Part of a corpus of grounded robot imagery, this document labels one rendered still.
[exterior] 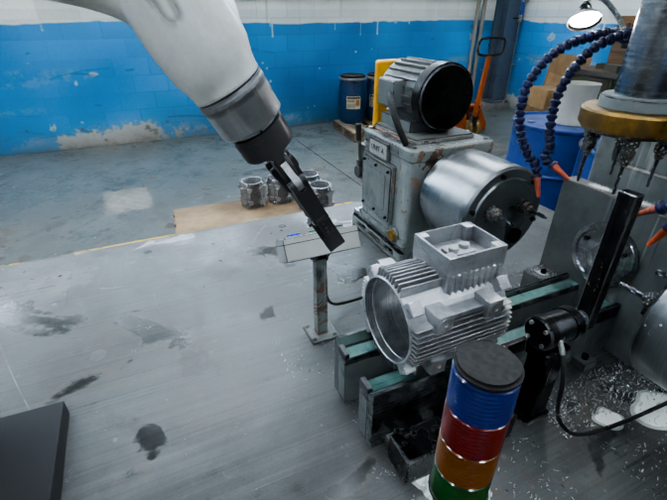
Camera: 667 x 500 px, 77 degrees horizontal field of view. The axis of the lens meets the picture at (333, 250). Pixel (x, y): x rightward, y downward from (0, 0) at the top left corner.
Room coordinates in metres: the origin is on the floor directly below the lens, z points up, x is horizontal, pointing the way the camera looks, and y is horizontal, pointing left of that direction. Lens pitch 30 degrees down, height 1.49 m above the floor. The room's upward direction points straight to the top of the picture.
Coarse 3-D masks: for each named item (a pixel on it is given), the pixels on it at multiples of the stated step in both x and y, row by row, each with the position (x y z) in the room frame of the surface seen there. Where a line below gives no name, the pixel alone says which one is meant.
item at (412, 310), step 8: (376, 264) 0.64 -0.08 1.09; (368, 272) 0.64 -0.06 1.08; (376, 272) 0.63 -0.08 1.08; (496, 280) 0.60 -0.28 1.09; (504, 280) 0.60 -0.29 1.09; (496, 288) 0.60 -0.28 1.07; (504, 288) 0.59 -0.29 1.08; (408, 304) 0.53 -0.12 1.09; (416, 304) 0.53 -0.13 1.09; (408, 312) 0.53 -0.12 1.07; (416, 312) 0.52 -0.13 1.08; (368, 328) 0.63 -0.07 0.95; (400, 368) 0.53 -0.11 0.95; (408, 368) 0.52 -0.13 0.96
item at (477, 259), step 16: (464, 224) 0.69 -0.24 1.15; (416, 240) 0.65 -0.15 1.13; (432, 240) 0.67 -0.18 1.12; (448, 240) 0.69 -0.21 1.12; (464, 240) 0.69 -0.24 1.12; (480, 240) 0.67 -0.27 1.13; (496, 240) 0.64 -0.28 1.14; (416, 256) 0.65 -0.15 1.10; (432, 256) 0.61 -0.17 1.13; (448, 256) 0.58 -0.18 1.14; (464, 256) 0.58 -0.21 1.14; (480, 256) 0.60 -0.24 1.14; (496, 256) 0.61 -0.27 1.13; (448, 272) 0.57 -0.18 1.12; (464, 272) 0.58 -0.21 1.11; (480, 272) 0.60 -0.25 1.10; (496, 272) 0.61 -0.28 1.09; (448, 288) 0.57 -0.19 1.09; (464, 288) 0.58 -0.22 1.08
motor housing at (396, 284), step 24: (408, 264) 0.62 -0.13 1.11; (384, 288) 0.67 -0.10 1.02; (408, 288) 0.55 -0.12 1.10; (432, 288) 0.57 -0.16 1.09; (480, 288) 0.59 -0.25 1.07; (384, 312) 0.65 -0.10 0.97; (456, 312) 0.54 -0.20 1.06; (480, 312) 0.55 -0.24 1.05; (504, 312) 0.58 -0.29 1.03; (384, 336) 0.62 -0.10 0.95; (408, 336) 0.62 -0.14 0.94; (432, 336) 0.52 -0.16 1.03; (456, 336) 0.53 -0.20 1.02; (480, 336) 0.56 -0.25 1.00; (408, 360) 0.52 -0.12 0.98
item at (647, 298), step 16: (656, 272) 0.67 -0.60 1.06; (624, 288) 0.62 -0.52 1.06; (656, 304) 0.52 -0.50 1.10; (640, 320) 0.53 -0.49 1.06; (656, 320) 0.51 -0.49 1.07; (640, 336) 0.51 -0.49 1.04; (656, 336) 0.49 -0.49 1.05; (640, 352) 0.51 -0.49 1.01; (656, 352) 0.49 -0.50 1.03; (640, 368) 0.51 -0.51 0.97; (656, 368) 0.48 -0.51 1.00
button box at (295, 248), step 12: (348, 228) 0.81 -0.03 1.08; (276, 240) 0.81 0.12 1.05; (288, 240) 0.76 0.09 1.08; (300, 240) 0.77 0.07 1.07; (312, 240) 0.77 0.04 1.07; (348, 240) 0.80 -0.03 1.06; (288, 252) 0.75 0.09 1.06; (300, 252) 0.75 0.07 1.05; (312, 252) 0.76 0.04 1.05; (324, 252) 0.77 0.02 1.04
